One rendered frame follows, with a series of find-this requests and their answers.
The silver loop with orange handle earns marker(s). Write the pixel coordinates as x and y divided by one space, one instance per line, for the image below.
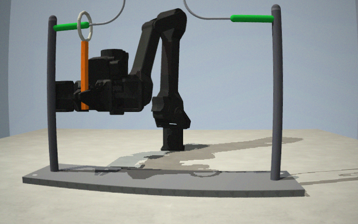
84 54

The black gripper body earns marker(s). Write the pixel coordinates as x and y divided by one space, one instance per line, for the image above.
133 95

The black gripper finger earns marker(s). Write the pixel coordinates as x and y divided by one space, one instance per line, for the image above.
77 102
99 97

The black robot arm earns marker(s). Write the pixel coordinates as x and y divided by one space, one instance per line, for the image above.
167 106

